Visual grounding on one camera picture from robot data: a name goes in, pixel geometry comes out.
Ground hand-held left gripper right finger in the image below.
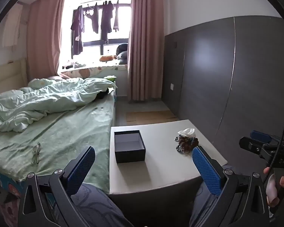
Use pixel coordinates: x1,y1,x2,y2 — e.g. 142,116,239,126
192,146,271,227

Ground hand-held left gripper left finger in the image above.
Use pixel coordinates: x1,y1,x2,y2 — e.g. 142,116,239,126
18,146,96,227

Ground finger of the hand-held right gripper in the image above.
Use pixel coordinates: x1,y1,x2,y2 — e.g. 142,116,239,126
250,131,278,145
239,137,275,162

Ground pile of beaded jewelry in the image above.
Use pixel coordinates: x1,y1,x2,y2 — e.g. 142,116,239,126
175,135,199,154

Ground black gift box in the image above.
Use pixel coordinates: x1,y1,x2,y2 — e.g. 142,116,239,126
114,130,146,163

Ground person's right hand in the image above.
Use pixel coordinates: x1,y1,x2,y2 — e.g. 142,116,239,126
263,167,284,208

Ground green bed sheet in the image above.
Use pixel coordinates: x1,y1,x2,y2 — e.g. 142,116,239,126
0,92,116,194

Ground person's right leg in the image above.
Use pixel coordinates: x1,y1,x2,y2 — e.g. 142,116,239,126
188,164,232,227

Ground person's leg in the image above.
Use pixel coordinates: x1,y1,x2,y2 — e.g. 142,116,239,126
188,164,232,227
70,183,135,227

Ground person's left leg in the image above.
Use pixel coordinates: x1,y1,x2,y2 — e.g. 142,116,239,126
70,183,135,227

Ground crumpled white tissue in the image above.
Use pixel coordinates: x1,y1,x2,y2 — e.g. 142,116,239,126
177,128,196,139

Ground eyeglasses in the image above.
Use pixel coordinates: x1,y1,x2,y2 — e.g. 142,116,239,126
31,142,42,165

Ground grey wardrobe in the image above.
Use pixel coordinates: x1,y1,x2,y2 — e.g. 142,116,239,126
161,16,284,171

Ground flat brown cardboard sheet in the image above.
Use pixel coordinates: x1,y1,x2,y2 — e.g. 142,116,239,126
125,110,179,122

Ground black cloth item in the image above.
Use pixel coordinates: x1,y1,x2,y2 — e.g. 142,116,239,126
97,89,110,100

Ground light green duvet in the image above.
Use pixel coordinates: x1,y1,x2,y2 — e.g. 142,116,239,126
0,77,119,133

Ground printed window seat cushion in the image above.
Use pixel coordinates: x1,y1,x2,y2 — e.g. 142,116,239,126
59,65,129,78

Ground grey pillow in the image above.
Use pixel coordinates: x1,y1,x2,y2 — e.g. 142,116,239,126
117,51,129,65

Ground beige headboard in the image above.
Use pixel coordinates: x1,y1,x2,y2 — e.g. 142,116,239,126
0,58,29,100

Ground dark hanging shirt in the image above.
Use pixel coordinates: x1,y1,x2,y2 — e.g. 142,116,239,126
70,5,85,56

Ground pink curtain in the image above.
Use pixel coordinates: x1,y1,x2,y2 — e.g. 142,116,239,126
127,0,171,103
27,0,69,81

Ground small hanging underwear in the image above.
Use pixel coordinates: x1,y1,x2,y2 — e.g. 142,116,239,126
84,7,95,19

